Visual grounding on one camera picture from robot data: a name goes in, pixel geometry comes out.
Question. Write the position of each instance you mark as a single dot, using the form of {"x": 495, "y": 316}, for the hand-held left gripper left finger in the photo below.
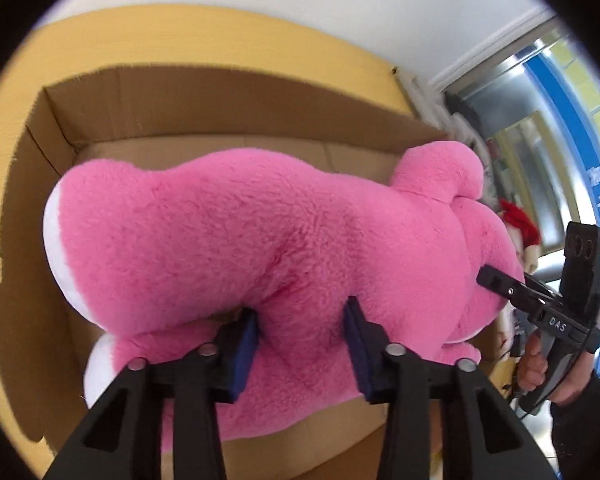
{"x": 245, "y": 355}

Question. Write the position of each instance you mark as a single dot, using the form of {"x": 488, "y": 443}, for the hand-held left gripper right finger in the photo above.
{"x": 357, "y": 355}

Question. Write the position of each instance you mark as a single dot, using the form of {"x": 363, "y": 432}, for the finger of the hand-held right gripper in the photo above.
{"x": 500, "y": 282}

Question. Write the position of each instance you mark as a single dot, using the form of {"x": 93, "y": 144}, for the pink plush toy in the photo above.
{"x": 230, "y": 230}

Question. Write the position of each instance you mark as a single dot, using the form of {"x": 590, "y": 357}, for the brown cardboard box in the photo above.
{"x": 25, "y": 260}

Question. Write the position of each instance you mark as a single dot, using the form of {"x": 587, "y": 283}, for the person's right forearm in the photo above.
{"x": 580, "y": 435}

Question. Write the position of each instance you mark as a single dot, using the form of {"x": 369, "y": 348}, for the person's right hand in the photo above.
{"x": 532, "y": 370}

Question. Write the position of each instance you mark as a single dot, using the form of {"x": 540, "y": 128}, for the red and cream plush doll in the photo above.
{"x": 520, "y": 220}

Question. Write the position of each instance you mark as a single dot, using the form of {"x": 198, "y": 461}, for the grey printed tote bag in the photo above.
{"x": 460, "y": 120}

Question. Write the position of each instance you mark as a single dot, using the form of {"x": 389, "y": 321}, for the metal door frame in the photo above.
{"x": 510, "y": 85}

